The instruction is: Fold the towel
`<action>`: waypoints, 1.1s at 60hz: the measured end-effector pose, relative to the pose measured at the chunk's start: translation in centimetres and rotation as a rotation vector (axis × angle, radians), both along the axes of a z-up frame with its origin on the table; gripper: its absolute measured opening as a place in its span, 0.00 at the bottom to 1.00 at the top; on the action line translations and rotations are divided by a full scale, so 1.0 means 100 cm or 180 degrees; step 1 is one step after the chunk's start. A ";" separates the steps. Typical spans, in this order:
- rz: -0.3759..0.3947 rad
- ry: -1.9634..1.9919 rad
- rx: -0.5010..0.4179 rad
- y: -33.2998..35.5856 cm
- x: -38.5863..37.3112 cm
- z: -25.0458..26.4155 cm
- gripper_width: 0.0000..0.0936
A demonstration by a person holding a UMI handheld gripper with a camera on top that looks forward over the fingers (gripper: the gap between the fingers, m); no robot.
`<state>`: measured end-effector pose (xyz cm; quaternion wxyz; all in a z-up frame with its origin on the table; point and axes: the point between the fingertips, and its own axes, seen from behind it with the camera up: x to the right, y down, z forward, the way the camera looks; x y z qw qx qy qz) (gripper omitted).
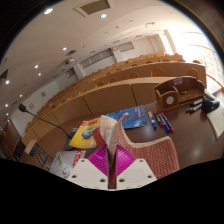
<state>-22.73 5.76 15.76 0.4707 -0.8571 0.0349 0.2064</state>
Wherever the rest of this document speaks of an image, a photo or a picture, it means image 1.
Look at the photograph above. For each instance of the recessed ceiling lights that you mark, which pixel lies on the recessed ceiling lights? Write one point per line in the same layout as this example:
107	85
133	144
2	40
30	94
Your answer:
48	11

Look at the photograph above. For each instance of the black marker pen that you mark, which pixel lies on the black marker pen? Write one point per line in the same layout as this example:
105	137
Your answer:
194	108
196	102

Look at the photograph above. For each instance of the ceiling-mounted projector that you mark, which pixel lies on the ceiling-mounted projector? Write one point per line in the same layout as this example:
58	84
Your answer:
69	61

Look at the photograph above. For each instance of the black handheld microphone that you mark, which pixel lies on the black handheld microphone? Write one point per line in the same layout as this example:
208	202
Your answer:
209	106

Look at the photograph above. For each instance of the blue marker pen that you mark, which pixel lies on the blue marker pen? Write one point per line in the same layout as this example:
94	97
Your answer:
152	120

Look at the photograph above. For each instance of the wooden desk organizer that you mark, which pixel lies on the wooden desk organizer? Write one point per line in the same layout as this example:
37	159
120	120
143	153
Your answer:
166	96

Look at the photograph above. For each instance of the black gooseneck desk microphone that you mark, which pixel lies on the black gooseneck desk microphone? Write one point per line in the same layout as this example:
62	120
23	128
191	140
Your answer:
22	107

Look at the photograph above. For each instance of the yellow booklet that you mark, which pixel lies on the yellow booklet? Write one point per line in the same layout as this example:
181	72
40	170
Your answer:
83	137

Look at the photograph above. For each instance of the black-framed folding chair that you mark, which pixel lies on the black-framed folding chair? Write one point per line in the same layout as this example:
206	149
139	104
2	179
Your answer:
30	146

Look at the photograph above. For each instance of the square ceiling air vent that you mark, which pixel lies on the square ceiling air vent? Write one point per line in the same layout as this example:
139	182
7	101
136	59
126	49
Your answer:
95	6

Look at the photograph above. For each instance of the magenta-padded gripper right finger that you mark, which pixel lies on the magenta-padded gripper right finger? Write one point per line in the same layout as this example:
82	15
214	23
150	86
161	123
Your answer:
138	171

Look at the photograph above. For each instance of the red marker pen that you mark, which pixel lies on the red marker pen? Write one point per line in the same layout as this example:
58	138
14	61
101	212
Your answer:
158	119

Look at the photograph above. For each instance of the red white checked towel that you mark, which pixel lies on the red white checked towel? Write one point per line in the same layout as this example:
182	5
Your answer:
156	156

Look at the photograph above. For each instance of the blue marker with red cap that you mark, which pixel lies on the blue marker with red cap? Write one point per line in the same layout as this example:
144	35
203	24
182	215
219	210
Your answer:
167	122

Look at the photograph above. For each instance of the white notepad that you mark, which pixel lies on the white notepad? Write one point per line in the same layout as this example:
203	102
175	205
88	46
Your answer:
217	121

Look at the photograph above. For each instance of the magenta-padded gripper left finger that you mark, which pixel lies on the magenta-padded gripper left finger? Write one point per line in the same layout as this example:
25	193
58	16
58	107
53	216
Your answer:
83	171

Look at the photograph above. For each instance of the wooden auditorium seat rows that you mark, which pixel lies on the wooden auditorium seat rows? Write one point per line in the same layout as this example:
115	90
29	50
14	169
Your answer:
110	96

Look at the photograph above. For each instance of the blue booklet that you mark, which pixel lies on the blue booklet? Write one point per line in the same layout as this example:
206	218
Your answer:
135	116

